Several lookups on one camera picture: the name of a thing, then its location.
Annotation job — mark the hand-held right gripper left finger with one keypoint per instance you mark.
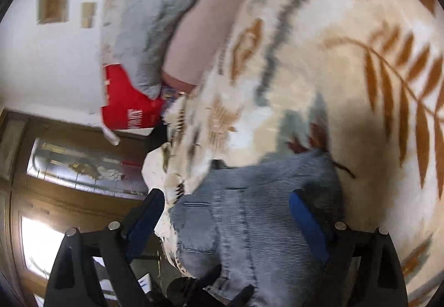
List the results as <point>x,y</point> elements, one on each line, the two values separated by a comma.
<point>145,220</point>

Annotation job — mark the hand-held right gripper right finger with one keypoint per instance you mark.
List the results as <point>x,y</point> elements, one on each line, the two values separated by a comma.
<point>308,223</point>

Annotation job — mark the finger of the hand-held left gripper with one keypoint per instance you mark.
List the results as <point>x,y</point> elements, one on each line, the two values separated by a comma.
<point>239,297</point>

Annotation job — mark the grey-blue denim pants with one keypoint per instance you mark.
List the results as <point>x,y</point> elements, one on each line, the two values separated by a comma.
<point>263,223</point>

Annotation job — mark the white patterned cloth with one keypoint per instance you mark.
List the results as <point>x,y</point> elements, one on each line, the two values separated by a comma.
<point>159,168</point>

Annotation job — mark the wooden door with glass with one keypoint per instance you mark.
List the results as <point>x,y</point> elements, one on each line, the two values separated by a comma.
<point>69,199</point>

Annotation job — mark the black cloth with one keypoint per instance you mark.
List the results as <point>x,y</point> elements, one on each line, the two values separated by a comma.
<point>160,136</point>

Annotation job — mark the red shopping bag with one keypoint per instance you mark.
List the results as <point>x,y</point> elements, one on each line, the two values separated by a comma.
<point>121,102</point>

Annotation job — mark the colourful packet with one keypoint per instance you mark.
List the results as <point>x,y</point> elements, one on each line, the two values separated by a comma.
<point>173,91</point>

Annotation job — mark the cream leaf-print blanket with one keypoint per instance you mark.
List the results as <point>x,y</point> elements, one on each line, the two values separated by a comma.
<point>312,67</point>

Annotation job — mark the grey quilted pillow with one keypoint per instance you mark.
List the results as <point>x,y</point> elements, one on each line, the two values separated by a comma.
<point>149,33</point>

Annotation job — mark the pink and brown sofa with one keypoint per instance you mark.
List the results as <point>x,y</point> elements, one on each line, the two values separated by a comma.
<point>197,33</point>

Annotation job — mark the small beige wall switch plate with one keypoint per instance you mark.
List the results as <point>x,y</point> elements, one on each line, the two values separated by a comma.
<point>88,15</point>

